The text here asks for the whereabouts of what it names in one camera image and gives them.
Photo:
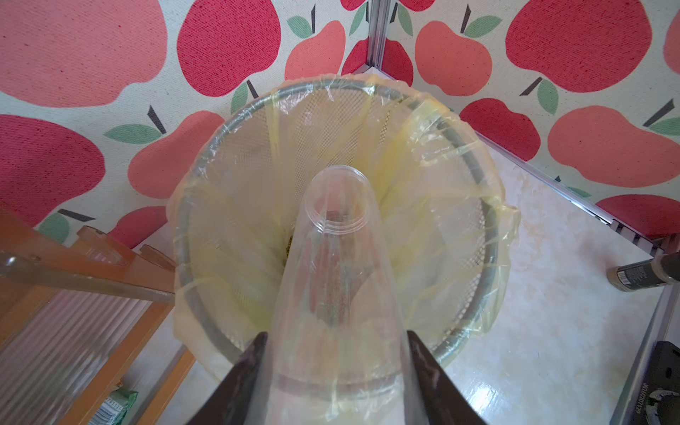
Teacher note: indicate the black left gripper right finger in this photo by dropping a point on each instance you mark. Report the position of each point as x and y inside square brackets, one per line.
[442, 401]

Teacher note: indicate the wooden spice rack shelf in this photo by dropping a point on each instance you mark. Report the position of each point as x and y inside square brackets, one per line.
[81, 321]

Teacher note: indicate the packet on lower shelf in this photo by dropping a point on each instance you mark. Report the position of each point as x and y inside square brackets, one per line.
[115, 407]

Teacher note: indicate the yellow plastic bin liner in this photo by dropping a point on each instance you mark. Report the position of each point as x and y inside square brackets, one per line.
[425, 212]

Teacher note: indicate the clear plastic jar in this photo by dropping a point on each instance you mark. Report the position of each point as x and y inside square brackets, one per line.
[337, 352]

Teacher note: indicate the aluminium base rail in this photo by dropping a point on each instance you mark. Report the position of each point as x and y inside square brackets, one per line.
[651, 393]

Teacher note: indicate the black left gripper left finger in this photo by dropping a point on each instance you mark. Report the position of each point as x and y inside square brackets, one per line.
[230, 402]

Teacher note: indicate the dark spice jar right side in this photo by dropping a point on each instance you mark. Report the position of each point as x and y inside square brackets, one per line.
[659, 271]

